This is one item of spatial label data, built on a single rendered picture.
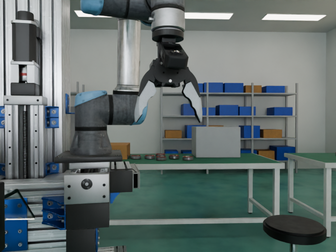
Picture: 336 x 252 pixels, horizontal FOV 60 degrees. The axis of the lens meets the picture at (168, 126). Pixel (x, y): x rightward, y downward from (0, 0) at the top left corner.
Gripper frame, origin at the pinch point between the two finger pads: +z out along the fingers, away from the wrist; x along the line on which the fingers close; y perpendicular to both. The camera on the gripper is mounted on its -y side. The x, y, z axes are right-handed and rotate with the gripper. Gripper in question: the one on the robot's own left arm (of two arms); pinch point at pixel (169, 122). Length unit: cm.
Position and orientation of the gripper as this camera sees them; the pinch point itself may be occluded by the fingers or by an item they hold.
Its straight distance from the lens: 63.4
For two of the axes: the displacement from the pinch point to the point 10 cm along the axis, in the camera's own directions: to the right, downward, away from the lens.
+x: -9.8, 0.0, -1.9
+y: -1.9, -0.2, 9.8
